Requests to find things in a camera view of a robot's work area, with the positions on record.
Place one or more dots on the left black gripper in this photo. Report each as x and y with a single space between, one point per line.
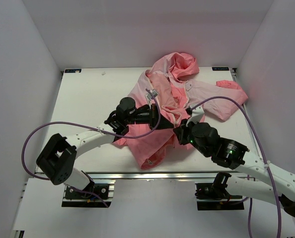
153 116

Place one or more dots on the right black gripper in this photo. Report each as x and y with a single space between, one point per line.
181 131

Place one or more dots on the pink hooded jacket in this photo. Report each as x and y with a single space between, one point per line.
170 77

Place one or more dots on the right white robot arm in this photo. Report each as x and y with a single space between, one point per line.
273 184

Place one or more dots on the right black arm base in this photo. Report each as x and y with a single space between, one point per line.
213 196

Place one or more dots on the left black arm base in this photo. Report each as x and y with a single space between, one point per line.
99 197

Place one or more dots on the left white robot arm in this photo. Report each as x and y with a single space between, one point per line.
57 158

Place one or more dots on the right blue corner label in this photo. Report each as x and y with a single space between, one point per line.
220 68

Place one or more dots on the blue corner label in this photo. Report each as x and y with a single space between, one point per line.
220 68
78 70

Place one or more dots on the left blue corner label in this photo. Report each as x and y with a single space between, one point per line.
78 70

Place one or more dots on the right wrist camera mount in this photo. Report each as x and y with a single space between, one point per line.
196 113

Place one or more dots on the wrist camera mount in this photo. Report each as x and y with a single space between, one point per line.
150 96
196 113

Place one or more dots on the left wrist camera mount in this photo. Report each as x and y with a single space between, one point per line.
150 96

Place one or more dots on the aluminium front rail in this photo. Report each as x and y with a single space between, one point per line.
168 175

